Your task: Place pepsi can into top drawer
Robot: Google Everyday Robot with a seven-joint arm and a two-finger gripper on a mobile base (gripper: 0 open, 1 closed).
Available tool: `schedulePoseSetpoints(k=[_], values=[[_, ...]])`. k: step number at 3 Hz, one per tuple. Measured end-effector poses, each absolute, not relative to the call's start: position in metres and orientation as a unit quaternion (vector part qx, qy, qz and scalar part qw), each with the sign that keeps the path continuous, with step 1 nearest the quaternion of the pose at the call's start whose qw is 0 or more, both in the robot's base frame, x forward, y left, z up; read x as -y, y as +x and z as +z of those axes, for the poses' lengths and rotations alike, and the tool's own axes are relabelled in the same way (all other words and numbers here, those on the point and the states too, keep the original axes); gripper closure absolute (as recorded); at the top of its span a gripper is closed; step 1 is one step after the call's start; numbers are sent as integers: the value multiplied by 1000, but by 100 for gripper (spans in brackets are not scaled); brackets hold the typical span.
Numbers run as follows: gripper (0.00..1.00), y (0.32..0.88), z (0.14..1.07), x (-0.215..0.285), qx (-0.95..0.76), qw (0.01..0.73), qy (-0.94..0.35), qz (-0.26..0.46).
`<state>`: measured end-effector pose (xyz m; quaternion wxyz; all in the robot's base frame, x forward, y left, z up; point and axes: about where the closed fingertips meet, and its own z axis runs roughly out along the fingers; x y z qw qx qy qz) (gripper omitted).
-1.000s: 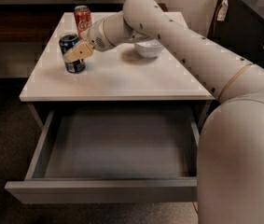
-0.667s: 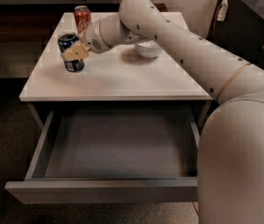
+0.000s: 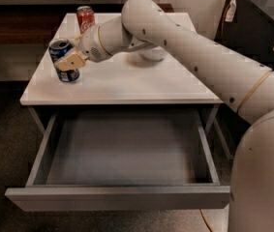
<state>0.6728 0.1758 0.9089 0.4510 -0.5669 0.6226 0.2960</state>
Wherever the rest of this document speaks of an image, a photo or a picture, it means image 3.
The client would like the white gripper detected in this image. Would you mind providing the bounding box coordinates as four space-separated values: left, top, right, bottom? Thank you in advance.
54 24 111 72

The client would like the blue pepsi can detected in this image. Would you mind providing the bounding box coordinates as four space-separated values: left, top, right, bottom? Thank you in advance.
48 38 79 82

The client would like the grey top drawer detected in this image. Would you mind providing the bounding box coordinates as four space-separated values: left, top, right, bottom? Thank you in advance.
5 106 229 212

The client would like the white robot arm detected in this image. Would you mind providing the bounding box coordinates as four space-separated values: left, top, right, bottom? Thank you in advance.
55 0 274 232

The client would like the red coca-cola can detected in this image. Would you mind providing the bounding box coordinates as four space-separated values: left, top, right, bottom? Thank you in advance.
76 6 95 34

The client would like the white bowl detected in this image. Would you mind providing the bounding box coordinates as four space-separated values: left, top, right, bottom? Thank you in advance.
139 47 167 62

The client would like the dark wooden bench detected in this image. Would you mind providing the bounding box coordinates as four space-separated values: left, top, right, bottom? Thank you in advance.
0 3 175 45

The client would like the black cabinet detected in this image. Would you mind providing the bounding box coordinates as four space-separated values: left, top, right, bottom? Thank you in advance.
209 0 274 161

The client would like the white cable tag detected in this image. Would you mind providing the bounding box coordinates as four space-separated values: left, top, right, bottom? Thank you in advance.
225 0 236 22

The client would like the orange cable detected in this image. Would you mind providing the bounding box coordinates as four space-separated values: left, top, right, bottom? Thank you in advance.
199 209 214 232

